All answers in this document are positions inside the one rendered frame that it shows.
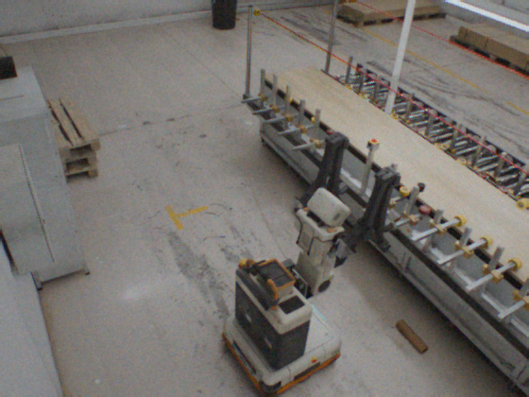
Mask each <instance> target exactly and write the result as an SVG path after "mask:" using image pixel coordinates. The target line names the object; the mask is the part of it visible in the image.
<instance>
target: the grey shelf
mask: <svg viewBox="0 0 529 397"><path fill-rule="evenodd" d="M16 72H17V75H18V76H17V78H8V79H2V80H0V99H3V98H9V97H14V96H19V95H24V96H23V97H15V98H11V99H6V100H1V101H0V147H6V146H10V145H15V144H22V146H23V149H24V154H25V157H26V161H27V166H28V169H29V172H30V175H31V179H32V182H33V185H34V187H35V190H36V195H37V199H38V201H39V203H40V206H41V211H42V214H43V219H44V221H45V224H46V229H47V232H48V236H49V238H50V242H51V244H52V249H53V253H54V256H55V259H56V262H57V263H56V264H55V265H53V266H49V267H47V268H43V269H37V270H35V271H32V272H31V273H32V275H33V277H34V280H35V282H36V284H37V288H38V290H40V289H42V284H41V282H45V281H47V280H50V279H52V278H57V277H59V276H62V275H65V274H67V273H69V274H70V273H72V272H75V271H77V270H81V269H83V268H84V270H85V274H86V276H87V275H89V274H91V273H90V271H89V270H88V266H87V262H86V259H85V255H84V249H83V247H82V243H81V239H80V237H79V233H78V228H77V221H76V218H75V215H74V211H73V208H72V204H71V199H70V195H69V191H68V188H67V185H66V182H65V176H64V172H63V170H62V166H61V159H60V154H59V150H58V148H57V145H58V144H57V141H56V137H55V135H54V129H53V125H52V122H51V119H50V111H49V110H48V109H47V108H46V103H45V102H44V99H43V94H42V91H41V90H40V85H39V83H38V81H37V79H36V76H35V74H34V72H33V69H32V66H28V67H23V68H16ZM47 116H48V117H47ZM48 119H49V120H48ZM66 195H67V196H66ZM67 199H68V200H67ZM69 203H70V204H69ZM40 280H41V282H40Z"/></svg>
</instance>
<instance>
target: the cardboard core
mask: <svg viewBox="0 0 529 397"><path fill-rule="evenodd" d="M395 326H396V327H397V328H398V329H399V330H400V331H401V332H402V334H403V335H404V336H405V337H406V338H407V339H408V340H409V341H411V343H412V345H413V346H415V347H416V349H417V350H418V351H420V353H421V354H424V353H426V351H427V350H428V349H429V347H428V346H427V344H425V343H424V341H423V340H422V338H420V337H419V336H418V334H416V333H415V332H414V331H413V329H411V328H410V327H409V325H408V323H406V322H405V321H404V320H403V319H401V320H399V321H398V322H397V323H396V325H395Z"/></svg>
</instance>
